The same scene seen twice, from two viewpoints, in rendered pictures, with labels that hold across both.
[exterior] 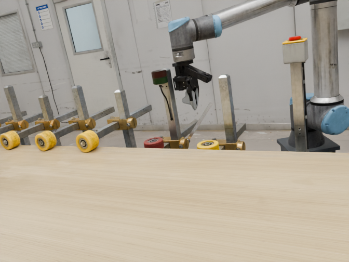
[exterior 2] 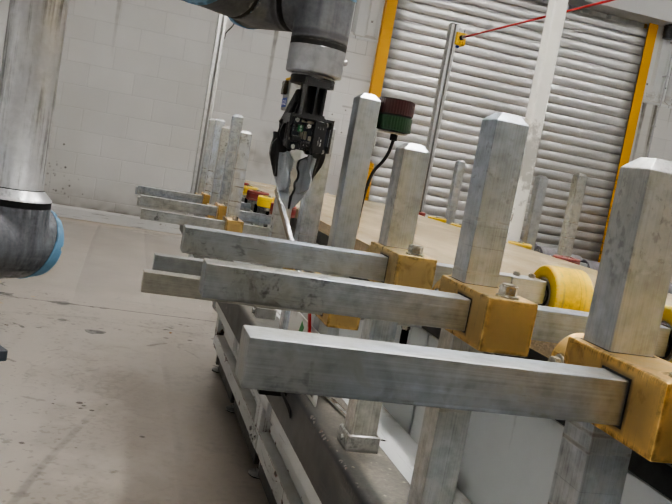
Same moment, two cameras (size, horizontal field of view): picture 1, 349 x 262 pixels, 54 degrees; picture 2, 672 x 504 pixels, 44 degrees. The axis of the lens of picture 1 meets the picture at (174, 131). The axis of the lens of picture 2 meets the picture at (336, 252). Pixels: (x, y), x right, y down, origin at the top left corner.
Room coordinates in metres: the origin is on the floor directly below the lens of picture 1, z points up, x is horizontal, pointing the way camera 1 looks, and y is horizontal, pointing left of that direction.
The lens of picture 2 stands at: (2.34, 0.89, 1.07)
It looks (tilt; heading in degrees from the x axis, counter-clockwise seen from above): 6 degrees down; 224
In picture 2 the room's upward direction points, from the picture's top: 10 degrees clockwise
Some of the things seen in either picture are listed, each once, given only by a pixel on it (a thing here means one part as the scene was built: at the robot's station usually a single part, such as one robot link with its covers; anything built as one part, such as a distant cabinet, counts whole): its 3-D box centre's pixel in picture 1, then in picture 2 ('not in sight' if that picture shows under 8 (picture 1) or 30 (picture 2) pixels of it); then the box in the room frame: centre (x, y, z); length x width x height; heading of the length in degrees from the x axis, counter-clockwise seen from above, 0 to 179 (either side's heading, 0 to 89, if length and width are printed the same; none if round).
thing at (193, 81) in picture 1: (185, 75); (307, 115); (1.44, -0.08, 1.13); 0.09 x 0.08 x 0.12; 59
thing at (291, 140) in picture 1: (305, 133); not in sight; (1.76, -0.71, 0.65); 0.19 x 0.19 x 0.10
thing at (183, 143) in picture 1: (172, 144); (336, 303); (1.41, 0.02, 0.85); 0.13 x 0.06 x 0.05; 60
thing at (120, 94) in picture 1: (130, 139); (379, 326); (1.53, 0.21, 0.86); 0.03 x 0.03 x 0.48; 60
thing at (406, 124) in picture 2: (160, 79); (392, 123); (1.36, 0.02, 1.14); 0.06 x 0.06 x 0.02
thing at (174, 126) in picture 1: (174, 124); (340, 245); (1.40, 0.00, 0.93); 0.03 x 0.03 x 0.48; 60
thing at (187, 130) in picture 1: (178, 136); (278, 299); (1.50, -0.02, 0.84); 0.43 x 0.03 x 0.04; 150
